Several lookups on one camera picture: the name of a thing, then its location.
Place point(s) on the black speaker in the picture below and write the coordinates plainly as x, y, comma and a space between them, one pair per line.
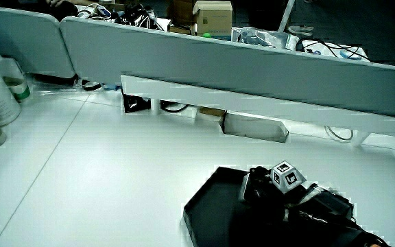
245, 188

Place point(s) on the white cup green band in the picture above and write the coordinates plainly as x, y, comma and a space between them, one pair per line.
17, 84

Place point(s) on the white shoes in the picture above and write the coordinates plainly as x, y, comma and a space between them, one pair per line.
300, 30

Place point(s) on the person's right hand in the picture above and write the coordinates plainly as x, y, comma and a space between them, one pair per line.
286, 178

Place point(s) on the black plate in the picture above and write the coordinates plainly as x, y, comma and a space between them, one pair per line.
211, 212

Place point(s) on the clear plastic bag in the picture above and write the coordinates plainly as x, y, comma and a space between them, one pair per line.
262, 37

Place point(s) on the green cap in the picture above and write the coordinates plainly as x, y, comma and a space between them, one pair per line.
206, 35

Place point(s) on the brown cardboard box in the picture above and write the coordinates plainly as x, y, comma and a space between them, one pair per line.
182, 10

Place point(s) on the long grey desk partition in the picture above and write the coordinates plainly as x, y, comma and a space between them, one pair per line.
218, 65

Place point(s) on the person's right forearm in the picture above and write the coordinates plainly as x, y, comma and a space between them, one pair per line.
331, 207

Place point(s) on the white desk shelf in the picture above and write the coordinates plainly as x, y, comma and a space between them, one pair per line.
252, 103

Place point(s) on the black power adapter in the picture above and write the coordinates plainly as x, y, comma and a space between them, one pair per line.
134, 103

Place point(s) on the white post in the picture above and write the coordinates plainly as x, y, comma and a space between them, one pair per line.
286, 15

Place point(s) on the black tape roll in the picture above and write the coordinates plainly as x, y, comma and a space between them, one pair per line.
92, 85

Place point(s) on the small grey desk partition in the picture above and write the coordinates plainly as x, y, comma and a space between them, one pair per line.
22, 41

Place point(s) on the black bag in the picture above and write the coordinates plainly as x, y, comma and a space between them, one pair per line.
135, 17

